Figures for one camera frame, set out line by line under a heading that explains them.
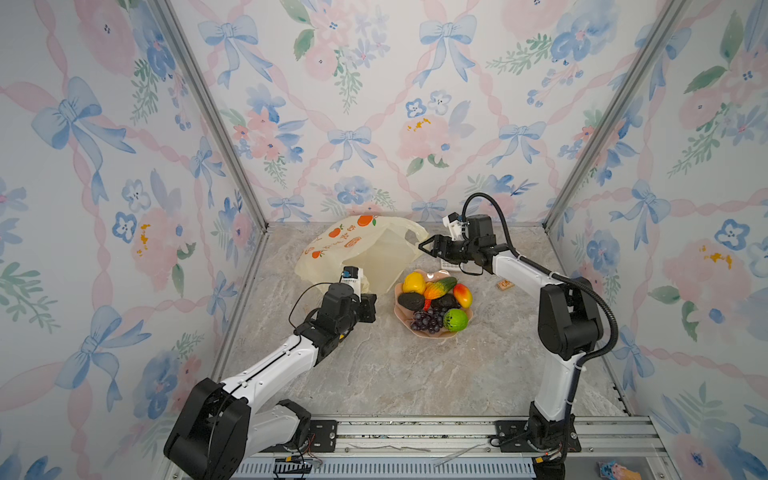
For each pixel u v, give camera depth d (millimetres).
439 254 834
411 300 903
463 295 902
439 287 922
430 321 872
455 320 838
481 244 770
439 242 851
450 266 1034
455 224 878
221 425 402
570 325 523
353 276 733
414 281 938
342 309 635
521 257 650
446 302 922
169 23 698
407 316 919
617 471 676
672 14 689
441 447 733
